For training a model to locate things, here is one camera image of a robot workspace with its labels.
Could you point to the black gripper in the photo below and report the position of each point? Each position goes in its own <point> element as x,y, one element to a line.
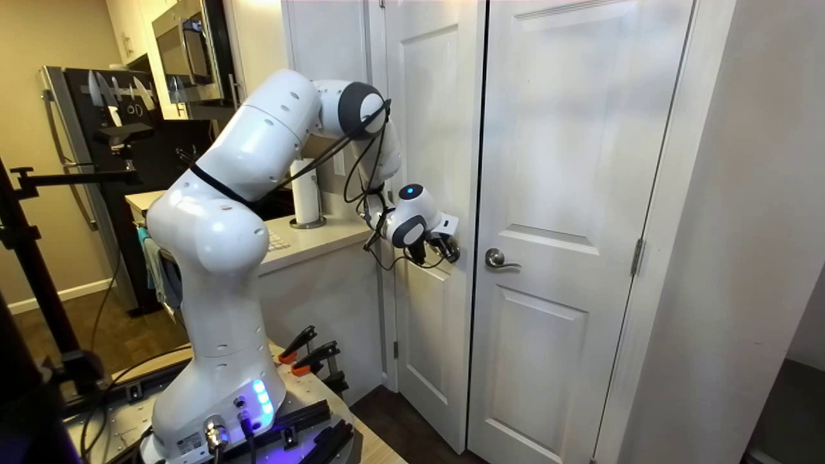
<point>429,242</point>

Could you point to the white panelled pantry door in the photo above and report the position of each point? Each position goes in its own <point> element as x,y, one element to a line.
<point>567,170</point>
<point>439,344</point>

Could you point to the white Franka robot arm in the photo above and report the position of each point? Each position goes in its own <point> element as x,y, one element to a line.
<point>215,258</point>

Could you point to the metal door hinge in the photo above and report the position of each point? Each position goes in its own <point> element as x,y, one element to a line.
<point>395,349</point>
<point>638,257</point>

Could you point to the white kitchen counter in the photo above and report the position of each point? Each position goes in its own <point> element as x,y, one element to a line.
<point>324,300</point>

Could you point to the white paper towel roll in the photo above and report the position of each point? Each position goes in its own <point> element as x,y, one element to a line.
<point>305,202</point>

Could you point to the orange tipped black clamp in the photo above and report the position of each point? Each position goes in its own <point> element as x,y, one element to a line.
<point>297,347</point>
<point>314,358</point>

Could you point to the all black bar clamp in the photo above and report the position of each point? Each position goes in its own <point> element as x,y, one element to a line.
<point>335,382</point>

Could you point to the teal hanging towel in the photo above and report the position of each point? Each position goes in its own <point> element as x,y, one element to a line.
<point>158,272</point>

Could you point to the black refrigerator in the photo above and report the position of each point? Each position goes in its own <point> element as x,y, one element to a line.
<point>170,156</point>

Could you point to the black trash bin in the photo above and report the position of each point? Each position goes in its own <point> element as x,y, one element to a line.
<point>790,414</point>

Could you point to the black tripod stand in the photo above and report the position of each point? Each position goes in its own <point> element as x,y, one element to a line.
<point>33,273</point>

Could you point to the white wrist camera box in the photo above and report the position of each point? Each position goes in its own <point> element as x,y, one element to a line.
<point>444,226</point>

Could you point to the black base mounting bracket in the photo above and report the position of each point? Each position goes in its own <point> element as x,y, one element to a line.
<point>291,423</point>
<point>330,442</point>

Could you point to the white door frame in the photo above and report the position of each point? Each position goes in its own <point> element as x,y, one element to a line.
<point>658,285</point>

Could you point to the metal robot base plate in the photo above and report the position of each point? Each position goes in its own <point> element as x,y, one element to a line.
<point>283,452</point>

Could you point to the black foreground post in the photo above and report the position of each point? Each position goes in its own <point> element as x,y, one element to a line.
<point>25,414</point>

